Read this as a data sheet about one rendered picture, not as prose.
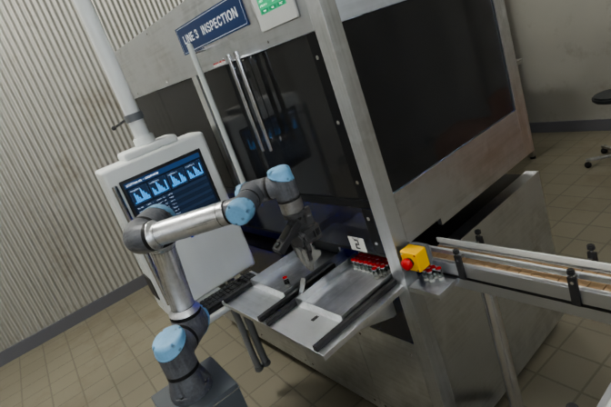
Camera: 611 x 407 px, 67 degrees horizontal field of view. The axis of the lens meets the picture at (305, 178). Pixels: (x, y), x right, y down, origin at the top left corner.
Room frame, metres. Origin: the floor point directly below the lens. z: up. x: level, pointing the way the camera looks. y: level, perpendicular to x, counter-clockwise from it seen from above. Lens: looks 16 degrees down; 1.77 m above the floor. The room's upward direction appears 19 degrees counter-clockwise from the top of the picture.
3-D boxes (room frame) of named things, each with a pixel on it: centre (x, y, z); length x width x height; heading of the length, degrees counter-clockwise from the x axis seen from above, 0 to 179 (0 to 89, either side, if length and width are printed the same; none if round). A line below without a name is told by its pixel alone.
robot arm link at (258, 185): (1.40, 0.17, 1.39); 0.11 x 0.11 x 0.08; 74
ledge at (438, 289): (1.41, -0.31, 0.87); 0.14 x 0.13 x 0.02; 124
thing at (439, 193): (2.56, -0.05, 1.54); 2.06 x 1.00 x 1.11; 34
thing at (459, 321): (2.56, -0.05, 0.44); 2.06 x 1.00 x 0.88; 34
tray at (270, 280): (1.82, 0.16, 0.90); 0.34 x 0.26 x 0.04; 124
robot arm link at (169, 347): (1.41, 0.62, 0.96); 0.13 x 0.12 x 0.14; 164
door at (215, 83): (2.04, 0.18, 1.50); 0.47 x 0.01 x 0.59; 34
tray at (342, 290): (1.54, -0.03, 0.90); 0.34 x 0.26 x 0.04; 124
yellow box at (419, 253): (1.40, -0.26, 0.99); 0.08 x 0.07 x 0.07; 124
